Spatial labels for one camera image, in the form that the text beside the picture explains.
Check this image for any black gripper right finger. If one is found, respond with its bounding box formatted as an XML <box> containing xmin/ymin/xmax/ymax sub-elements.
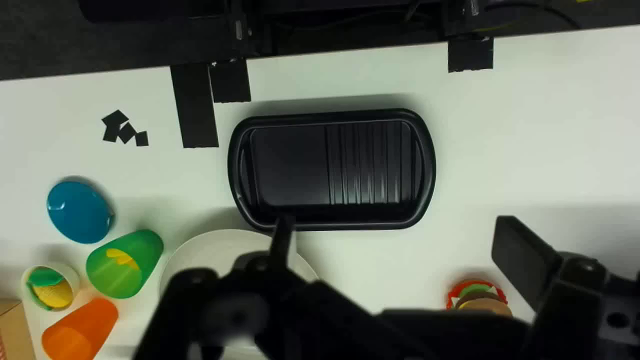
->
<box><xmin>489</xmin><ymin>215</ymin><xmax>565</xmax><ymax>313</ymax></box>

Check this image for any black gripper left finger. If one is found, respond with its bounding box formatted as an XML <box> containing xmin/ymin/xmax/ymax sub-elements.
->
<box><xmin>268</xmin><ymin>213</ymin><xmax>298</xmax><ymax>271</ymax></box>

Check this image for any green plastic cup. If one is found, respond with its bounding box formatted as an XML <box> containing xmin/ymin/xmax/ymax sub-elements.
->
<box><xmin>83</xmin><ymin>228</ymin><xmax>165</xmax><ymax>300</ymax></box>

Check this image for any white round plate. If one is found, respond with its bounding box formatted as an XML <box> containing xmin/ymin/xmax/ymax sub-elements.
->
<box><xmin>158</xmin><ymin>228</ymin><xmax>323</xmax><ymax>296</ymax></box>

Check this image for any orange plastic cup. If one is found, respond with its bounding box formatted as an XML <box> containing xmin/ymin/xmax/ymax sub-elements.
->
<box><xmin>39</xmin><ymin>296</ymin><xmax>120</xmax><ymax>360</ymax></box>

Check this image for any toy burger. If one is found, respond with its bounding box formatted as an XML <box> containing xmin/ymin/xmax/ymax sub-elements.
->
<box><xmin>455</xmin><ymin>285</ymin><xmax>514</xmax><ymax>320</ymax></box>

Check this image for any black rectangular tray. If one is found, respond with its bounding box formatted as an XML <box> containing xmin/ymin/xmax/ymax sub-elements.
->
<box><xmin>226</xmin><ymin>109</ymin><xmax>437</xmax><ymax>232</ymax></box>

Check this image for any long black tape strip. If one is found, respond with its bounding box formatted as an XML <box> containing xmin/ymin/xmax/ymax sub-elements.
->
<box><xmin>168</xmin><ymin>63</ymin><xmax>220</xmax><ymax>150</ymax></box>

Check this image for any square black tape patch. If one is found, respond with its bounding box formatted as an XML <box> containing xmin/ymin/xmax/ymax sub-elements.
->
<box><xmin>445</xmin><ymin>37</ymin><xmax>496</xmax><ymax>75</ymax></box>
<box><xmin>207</xmin><ymin>57</ymin><xmax>253</xmax><ymax>104</ymax></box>

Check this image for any blue round lid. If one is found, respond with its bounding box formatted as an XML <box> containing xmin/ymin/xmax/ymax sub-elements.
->
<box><xmin>43</xmin><ymin>176</ymin><xmax>116</xmax><ymax>246</ymax></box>

